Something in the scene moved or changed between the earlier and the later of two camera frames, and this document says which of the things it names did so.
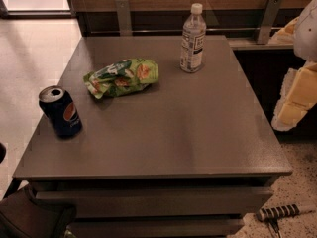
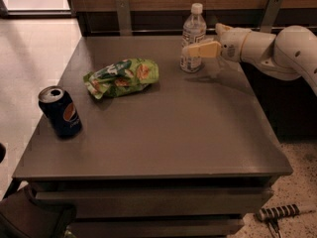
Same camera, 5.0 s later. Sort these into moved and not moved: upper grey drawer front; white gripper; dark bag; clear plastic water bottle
Moved: white gripper
Not moved: upper grey drawer front; dark bag; clear plastic water bottle
